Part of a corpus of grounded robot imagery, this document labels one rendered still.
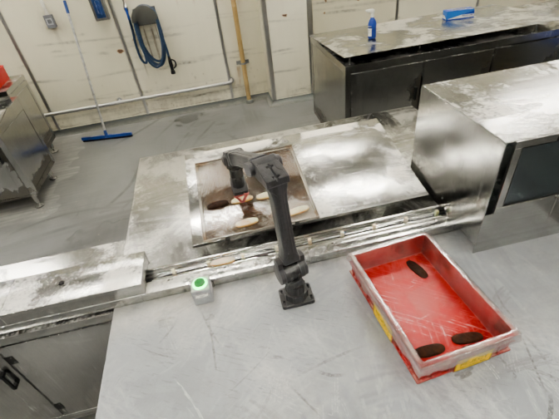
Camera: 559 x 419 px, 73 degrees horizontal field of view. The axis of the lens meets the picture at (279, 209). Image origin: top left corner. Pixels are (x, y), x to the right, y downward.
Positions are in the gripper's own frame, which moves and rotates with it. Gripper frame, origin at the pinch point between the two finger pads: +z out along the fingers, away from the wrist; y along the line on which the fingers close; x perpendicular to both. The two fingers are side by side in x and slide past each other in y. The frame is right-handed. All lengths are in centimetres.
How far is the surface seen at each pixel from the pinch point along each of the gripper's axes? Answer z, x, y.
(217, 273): 0.8, -16.9, 35.7
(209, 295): -0.8, -21.1, 44.9
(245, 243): 8.0, -3.2, 19.1
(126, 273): -4, -50, 28
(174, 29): 55, -19, -338
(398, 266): 2, 50, 53
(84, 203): 122, -135, -159
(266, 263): 0.7, 2.4, 37.1
